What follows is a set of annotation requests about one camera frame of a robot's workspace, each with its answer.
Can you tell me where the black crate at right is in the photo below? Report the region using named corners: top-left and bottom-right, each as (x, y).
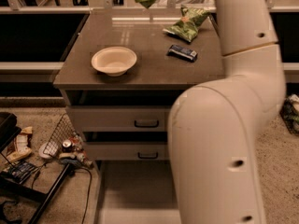
top-left (280, 94), bottom-right (299, 135)

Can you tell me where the blue packet on floor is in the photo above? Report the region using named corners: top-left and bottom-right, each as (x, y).
top-left (0, 161), bottom-right (37, 184)

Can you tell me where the black metal stand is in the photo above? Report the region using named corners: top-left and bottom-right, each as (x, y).
top-left (0, 112), bottom-right (75, 224)

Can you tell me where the white paper bowl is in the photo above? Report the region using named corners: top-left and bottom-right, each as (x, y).
top-left (91, 47), bottom-right (137, 77)

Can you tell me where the bottom grey drawer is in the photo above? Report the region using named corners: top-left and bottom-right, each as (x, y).
top-left (94, 161), bottom-right (181, 224)

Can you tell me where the soda can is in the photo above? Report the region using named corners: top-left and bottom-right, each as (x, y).
top-left (62, 139), bottom-right (73, 152)

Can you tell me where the grey drawer cabinet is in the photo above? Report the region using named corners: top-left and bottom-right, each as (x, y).
top-left (54, 9), bottom-right (223, 217)

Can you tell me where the white round lid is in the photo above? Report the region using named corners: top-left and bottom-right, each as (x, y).
top-left (38, 141), bottom-right (59, 159)

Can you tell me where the wire basket with snacks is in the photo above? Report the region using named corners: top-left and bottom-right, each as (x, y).
top-left (47, 114), bottom-right (93, 169)

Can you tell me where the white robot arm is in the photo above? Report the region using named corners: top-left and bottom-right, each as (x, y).
top-left (168, 0), bottom-right (286, 224)

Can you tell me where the middle grey drawer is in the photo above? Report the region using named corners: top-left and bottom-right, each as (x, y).
top-left (83, 142), bottom-right (168, 161)

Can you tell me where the grey drawer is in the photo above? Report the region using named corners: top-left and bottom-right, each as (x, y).
top-left (94, 161), bottom-right (181, 224)
top-left (83, 142), bottom-right (168, 161)
top-left (66, 106), bottom-right (169, 132)

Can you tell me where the white snack wrapper on floor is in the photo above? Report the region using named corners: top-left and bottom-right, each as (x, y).
top-left (7, 126), bottom-right (33, 162)

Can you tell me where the top grey drawer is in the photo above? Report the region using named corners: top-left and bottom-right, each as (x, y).
top-left (66, 106), bottom-right (169, 132)

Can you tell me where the black cable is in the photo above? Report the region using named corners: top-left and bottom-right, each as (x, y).
top-left (31, 163), bottom-right (93, 224)

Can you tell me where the blue snack packet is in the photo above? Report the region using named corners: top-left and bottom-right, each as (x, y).
top-left (167, 45), bottom-right (197, 63)

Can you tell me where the green chip bag on counter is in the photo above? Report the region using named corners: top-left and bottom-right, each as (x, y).
top-left (164, 6), bottom-right (210, 43)

